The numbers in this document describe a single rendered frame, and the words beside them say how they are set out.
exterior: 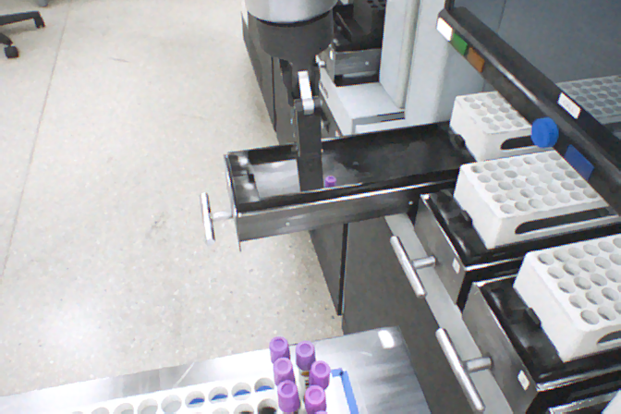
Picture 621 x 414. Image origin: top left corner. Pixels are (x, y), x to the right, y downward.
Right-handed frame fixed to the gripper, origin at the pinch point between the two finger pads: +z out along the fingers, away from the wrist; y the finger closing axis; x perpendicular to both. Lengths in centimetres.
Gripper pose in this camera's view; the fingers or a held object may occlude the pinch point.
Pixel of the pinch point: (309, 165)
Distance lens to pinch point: 64.0
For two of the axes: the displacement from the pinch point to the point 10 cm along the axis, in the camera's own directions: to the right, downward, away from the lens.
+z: 0.8, 7.3, 6.8
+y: -1.4, -6.7, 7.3
